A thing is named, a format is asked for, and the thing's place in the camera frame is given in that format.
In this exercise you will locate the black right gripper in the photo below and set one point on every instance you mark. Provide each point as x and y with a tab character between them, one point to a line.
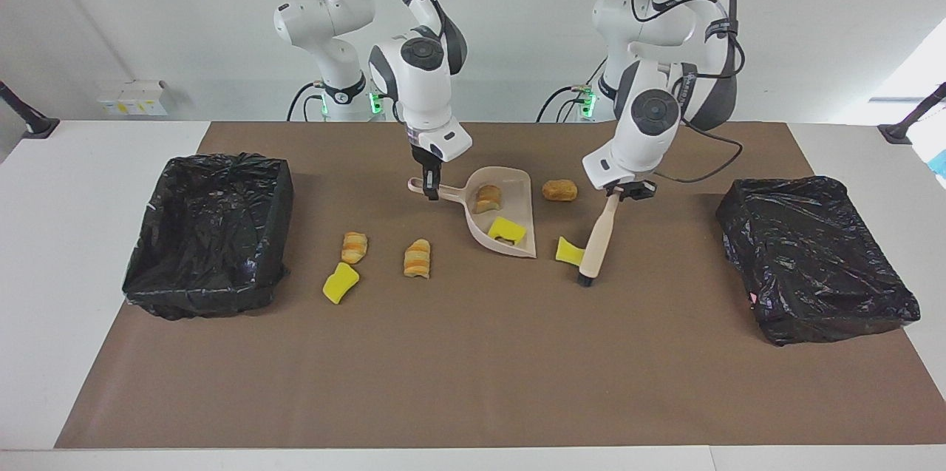
426	158

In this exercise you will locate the beige brush black bristles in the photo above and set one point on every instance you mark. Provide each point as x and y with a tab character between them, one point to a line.
599	242

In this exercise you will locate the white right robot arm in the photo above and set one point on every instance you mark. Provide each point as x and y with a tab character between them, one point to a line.
421	86

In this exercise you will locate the brown table mat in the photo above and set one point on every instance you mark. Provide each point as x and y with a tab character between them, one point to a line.
480	367

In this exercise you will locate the blue object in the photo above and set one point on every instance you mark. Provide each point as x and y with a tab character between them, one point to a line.
941	164

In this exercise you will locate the striped croissant bread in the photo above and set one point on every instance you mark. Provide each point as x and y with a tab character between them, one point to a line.
417	259
355	248

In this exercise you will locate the pale pink plastic dustpan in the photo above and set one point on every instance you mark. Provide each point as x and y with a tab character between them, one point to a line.
517	197

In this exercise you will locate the white wall socket box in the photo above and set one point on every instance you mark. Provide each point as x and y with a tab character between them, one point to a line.
133	97

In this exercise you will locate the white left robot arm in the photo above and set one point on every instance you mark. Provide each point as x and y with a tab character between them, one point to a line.
650	131

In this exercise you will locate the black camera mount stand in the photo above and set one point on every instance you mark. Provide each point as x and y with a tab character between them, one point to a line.
898	132
37	127

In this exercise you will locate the pale torn bread piece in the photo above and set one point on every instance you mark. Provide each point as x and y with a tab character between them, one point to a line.
488	201

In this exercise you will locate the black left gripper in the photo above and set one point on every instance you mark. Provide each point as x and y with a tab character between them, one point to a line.
630	186

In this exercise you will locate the yellow sponge piece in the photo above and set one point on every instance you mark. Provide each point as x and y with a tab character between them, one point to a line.
340	284
569	251
508	229

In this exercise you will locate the brown oval bread bun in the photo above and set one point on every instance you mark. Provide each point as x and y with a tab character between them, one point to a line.
559	191

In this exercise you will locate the bin with black bag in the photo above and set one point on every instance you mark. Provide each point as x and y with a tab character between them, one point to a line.
813	271
192	234

